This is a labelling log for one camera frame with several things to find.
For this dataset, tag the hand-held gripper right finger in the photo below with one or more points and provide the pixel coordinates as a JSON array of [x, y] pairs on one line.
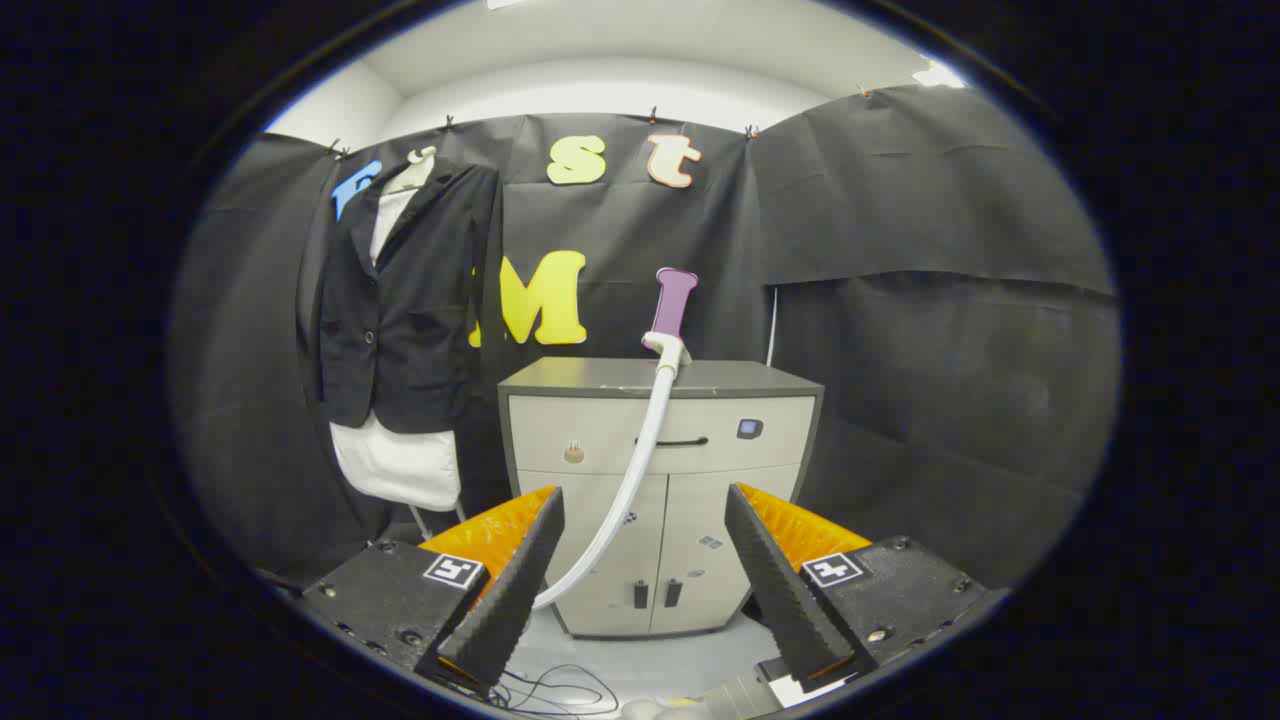
[[785, 600]]

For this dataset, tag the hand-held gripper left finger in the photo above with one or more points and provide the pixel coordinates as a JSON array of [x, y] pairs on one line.
[[510, 600]]

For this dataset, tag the white shirt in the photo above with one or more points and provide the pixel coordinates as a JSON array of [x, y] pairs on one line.
[[400, 465]]

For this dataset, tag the black suit jacket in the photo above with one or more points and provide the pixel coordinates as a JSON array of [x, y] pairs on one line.
[[410, 330]]

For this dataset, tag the cream clothes hanger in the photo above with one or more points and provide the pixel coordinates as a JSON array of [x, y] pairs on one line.
[[415, 175]]

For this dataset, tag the grey cabinet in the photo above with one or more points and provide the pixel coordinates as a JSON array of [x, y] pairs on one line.
[[600, 405]]

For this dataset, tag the black backdrop cloth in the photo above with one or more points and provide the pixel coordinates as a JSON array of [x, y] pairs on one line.
[[900, 350]]

